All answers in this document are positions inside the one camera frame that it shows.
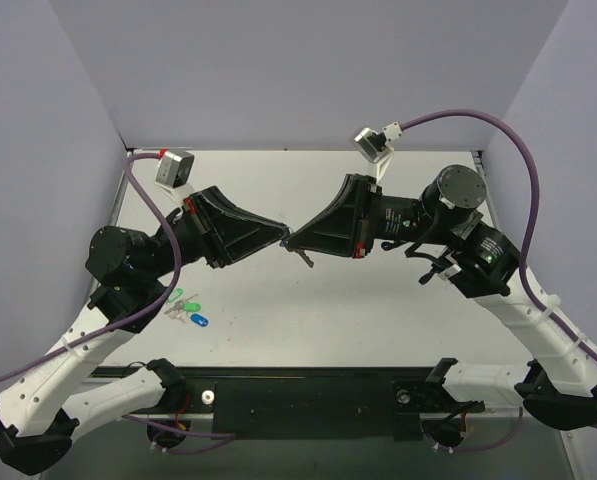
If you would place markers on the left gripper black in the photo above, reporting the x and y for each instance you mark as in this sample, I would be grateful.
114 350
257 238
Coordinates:
201 229

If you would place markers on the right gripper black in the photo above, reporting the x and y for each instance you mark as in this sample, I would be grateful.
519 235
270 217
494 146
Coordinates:
365 216

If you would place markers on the silver key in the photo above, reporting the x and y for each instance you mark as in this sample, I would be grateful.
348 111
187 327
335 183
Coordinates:
303 255

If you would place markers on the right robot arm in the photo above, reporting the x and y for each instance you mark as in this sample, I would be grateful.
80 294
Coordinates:
558 386

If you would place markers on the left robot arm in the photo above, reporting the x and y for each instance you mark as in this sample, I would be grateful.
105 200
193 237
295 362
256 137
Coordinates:
41 414

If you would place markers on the bunch of keys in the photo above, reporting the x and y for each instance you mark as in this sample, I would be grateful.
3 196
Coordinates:
176 311

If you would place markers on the green key tag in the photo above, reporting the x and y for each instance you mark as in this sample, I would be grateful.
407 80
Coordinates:
192 307
175 295

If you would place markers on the dark blue key tag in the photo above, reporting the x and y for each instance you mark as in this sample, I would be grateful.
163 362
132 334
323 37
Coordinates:
199 320

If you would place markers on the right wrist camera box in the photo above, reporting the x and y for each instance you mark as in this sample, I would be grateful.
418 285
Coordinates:
372 145

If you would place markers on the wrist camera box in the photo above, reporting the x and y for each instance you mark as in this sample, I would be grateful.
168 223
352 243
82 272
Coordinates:
372 145
174 167

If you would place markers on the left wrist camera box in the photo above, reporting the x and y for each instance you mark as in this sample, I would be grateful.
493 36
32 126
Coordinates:
174 167

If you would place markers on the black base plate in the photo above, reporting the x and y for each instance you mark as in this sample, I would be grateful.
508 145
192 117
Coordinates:
317 403

